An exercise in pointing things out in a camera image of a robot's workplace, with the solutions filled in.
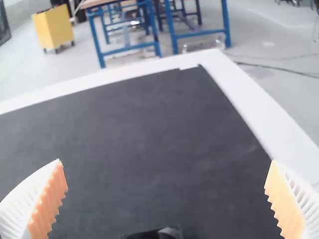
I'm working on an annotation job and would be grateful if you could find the blue frame table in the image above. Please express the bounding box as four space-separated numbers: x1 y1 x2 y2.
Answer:
86 0 163 69
164 0 232 55

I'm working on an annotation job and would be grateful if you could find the black mat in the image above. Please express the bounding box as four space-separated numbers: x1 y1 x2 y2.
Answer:
0 64 285 239

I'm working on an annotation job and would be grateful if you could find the yellow wheeled cart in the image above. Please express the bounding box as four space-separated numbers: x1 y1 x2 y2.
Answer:
31 3 76 54

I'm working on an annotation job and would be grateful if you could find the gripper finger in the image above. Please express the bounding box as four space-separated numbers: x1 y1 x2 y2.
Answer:
0 158 69 239
263 159 319 239

